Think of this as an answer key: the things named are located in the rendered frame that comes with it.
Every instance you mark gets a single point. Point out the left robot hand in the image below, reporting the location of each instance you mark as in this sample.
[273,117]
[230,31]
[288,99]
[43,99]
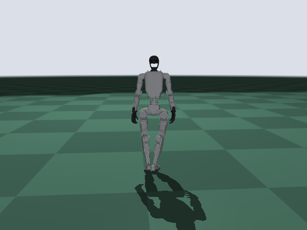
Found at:
[133,116]

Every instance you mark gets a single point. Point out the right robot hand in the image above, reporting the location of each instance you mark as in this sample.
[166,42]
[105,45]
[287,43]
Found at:
[173,115]

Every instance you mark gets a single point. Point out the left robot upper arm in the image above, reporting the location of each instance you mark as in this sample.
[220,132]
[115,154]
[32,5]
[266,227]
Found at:
[139,84]

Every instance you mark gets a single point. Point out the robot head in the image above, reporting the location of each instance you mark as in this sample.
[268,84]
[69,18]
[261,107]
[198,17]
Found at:
[154,59]

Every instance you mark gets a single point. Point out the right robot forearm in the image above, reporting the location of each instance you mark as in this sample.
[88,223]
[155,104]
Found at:
[171,101]

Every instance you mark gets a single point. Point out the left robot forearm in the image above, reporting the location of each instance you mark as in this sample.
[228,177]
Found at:
[136,102]

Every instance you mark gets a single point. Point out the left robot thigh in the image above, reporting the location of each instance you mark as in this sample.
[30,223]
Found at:
[144,123]

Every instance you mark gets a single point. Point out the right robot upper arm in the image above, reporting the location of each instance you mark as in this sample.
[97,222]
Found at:
[166,76]

